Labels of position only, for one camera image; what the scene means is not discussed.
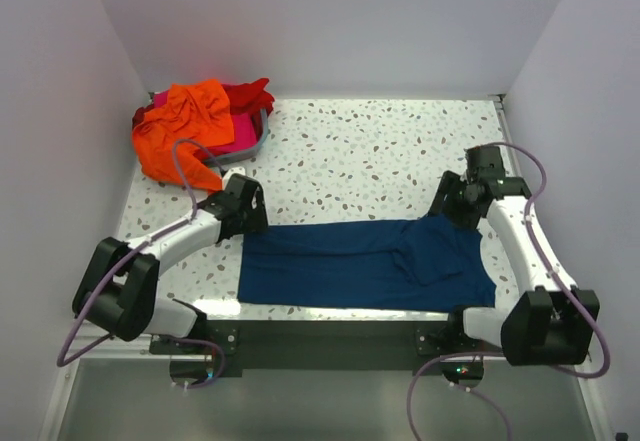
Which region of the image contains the blue t-shirt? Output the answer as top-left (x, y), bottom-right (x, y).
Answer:
top-left (237, 216), bottom-right (496, 313)

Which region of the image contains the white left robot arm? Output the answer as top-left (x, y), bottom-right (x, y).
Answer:
top-left (72, 171), bottom-right (268, 341)

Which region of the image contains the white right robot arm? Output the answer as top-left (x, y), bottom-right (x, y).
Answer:
top-left (429, 142), bottom-right (600, 366)

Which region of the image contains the grey laundry basket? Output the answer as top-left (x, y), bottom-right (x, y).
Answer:
top-left (213, 109), bottom-right (269, 165)

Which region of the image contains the orange t-shirt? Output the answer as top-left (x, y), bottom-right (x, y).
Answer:
top-left (132, 79), bottom-right (235, 192)

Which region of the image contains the red t-shirt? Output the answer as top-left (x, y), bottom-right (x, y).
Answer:
top-left (131, 78), bottom-right (276, 162)

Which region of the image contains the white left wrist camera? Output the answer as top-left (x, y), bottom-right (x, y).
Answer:
top-left (222, 166), bottom-right (246, 186)

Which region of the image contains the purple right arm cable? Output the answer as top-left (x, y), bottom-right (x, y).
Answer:
top-left (405, 141), bottom-right (612, 441)

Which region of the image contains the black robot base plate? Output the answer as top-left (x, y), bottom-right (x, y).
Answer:
top-left (149, 318), bottom-right (501, 380)

